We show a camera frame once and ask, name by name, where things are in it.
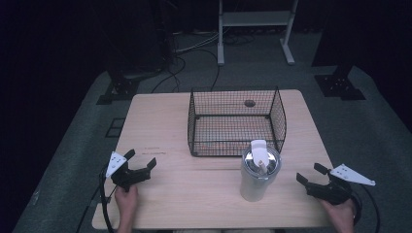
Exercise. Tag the person's left hand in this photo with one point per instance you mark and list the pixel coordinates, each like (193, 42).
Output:
(126, 202)

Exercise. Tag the black stand base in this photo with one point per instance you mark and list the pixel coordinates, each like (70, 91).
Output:
(120, 89)
(340, 85)

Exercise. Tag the person's right hand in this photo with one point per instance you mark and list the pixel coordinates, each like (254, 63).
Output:
(340, 215)

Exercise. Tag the white metal stand frame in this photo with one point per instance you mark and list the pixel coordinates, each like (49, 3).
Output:
(256, 18)

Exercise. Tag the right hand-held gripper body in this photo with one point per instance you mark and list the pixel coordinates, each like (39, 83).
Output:
(336, 189)

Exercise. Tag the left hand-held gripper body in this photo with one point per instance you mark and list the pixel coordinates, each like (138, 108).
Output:
(129, 177)

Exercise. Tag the white tumbler cup with lid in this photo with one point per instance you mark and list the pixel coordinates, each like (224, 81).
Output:
(259, 174)

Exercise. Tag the dark round table grommet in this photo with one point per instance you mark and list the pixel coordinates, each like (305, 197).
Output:
(249, 103)

